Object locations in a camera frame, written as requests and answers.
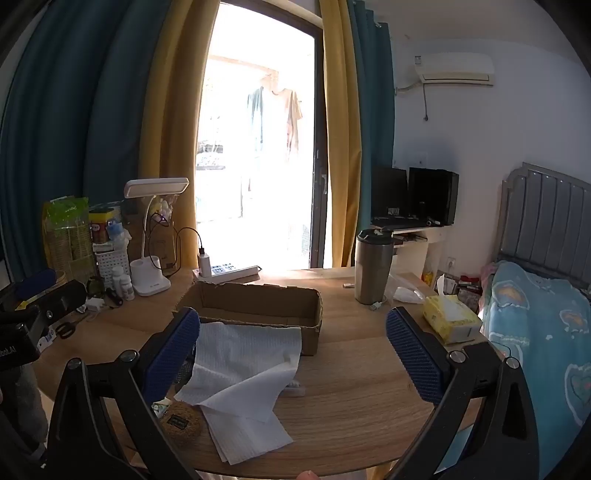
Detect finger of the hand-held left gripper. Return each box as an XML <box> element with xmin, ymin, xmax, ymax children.
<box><xmin>36</xmin><ymin>280</ymin><xmax>88</xmax><ymax>332</ymax></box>
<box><xmin>17</xmin><ymin>269</ymin><xmax>58</xmax><ymax>292</ymax></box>

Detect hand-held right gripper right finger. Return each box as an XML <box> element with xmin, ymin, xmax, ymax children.
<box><xmin>385</xmin><ymin>306</ymin><xmax>541</xmax><ymax>480</ymax></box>

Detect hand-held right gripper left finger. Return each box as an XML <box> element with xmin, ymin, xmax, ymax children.
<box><xmin>46</xmin><ymin>307</ymin><xmax>201</xmax><ymax>480</ymax></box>

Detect brown round pad black label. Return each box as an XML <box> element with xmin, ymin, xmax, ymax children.
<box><xmin>159</xmin><ymin>401</ymin><xmax>204</xmax><ymax>446</ymax></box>

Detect white paper towel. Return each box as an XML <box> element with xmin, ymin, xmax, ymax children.
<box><xmin>174</xmin><ymin>322</ymin><xmax>303</xmax><ymax>465</ymax></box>

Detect cardboard box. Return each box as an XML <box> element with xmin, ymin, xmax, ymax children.
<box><xmin>173</xmin><ymin>280</ymin><xmax>323</xmax><ymax>356</ymax></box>

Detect yellow tissue pack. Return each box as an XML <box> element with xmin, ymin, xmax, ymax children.
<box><xmin>423</xmin><ymin>294</ymin><xmax>482</xmax><ymax>345</ymax></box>

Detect green snack packet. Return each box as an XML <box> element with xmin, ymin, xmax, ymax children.
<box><xmin>42</xmin><ymin>198</ymin><xmax>99</xmax><ymax>283</ymax></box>

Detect white perforated basket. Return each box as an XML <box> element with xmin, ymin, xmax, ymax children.
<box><xmin>93</xmin><ymin>244</ymin><xmax>128</xmax><ymax>289</ymax></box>

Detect clear plastic bag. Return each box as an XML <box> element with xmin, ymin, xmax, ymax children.
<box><xmin>388</xmin><ymin>272</ymin><xmax>437</xmax><ymax>304</ymax></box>

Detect can with yellow lid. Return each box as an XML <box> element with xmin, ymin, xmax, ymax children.
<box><xmin>89</xmin><ymin>209</ymin><xmax>116</xmax><ymax>245</ymax></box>

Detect white desk lamp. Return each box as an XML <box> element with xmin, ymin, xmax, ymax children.
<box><xmin>124</xmin><ymin>178</ymin><xmax>190</xmax><ymax>297</ymax></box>

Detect blue and white pack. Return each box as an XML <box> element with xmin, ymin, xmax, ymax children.
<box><xmin>106</xmin><ymin>222</ymin><xmax>133</xmax><ymax>252</ymax></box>

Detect red and white clutter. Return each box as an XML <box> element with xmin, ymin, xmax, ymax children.
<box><xmin>434</xmin><ymin>273</ymin><xmax>484</xmax><ymax>306</ymax></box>

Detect steel tumbler with dark lid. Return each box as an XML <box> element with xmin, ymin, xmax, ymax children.
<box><xmin>355</xmin><ymin>227</ymin><xmax>394</xmax><ymax>305</ymax></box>

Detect white power strip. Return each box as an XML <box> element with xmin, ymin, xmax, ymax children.
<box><xmin>191</xmin><ymin>264</ymin><xmax>262</xmax><ymax>280</ymax></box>

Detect brown carton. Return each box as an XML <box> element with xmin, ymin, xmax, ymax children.
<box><xmin>122</xmin><ymin>212</ymin><xmax>179</xmax><ymax>273</ymax></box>

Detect white side desk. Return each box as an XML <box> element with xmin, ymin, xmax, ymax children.
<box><xmin>369</xmin><ymin>224</ymin><xmax>451</xmax><ymax>283</ymax></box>

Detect blue printed blanket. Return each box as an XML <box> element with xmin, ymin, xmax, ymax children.
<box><xmin>480</xmin><ymin>261</ymin><xmax>591</xmax><ymax>462</ymax></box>

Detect clear bag with yellow items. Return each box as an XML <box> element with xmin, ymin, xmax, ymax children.
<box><xmin>150</xmin><ymin>194</ymin><xmax>178</xmax><ymax>227</ymax></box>

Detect black monitor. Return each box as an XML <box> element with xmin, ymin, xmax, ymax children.
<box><xmin>407</xmin><ymin>167</ymin><xmax>460</xmax><ymax>227</ymax></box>
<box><xmin>372</xmin><ymin>167</ymin><xmax>409</xmax><ymax>220</ymax></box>

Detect teal curtain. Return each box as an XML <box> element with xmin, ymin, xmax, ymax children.
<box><xmin>0</xmin><ymin>0</ymin><xmax>171</xmax><ymax>278</ymax></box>
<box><xmin>348</xmin><ymin>0</ymin><xmax>396</xmax><ymax>222</ymax></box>

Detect grey padded headboard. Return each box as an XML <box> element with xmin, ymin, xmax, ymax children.
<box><xmin>496</xmin><ymin>161</ymin><xmax>591</xmax><ymax>296</ymax></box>

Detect glass balcony door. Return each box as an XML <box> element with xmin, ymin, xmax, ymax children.
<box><xmin>196</xmin><ymin>0</ymin><xmax>331</xmax><ymax>271</ymax></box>

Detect yellow curtain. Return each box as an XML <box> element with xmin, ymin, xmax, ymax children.
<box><xmin>139</xmin><ymin>0</ymin><xmax>222</xmax><ymax>273</ymax></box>
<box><xmin>318</xmin><ymin>0</ymin><xmax>363</xmax><ymax>268</ymax></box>

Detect hanging clothes outside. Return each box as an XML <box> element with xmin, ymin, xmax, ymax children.
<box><xmin>247</xmin><ymin>85</ymin><xmax>304</xmax><ymax>160</ymax></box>

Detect white air conditioner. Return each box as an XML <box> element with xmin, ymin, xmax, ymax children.
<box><xmin>413</xmin><ymin>53</ymin><xmax>495</xmax><ymax>88</ymax></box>

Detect black charging cable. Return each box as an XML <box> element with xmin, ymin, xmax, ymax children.
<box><xmin>161</xmin><ymin>227</ymin><xmax>207</xmax><ymax>273</ymax></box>

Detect air conditioner cable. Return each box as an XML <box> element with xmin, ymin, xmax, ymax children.
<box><xmin>394</xmin><ymin>78</ymin><xmax>428</xmax><ymax>123</ymax></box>

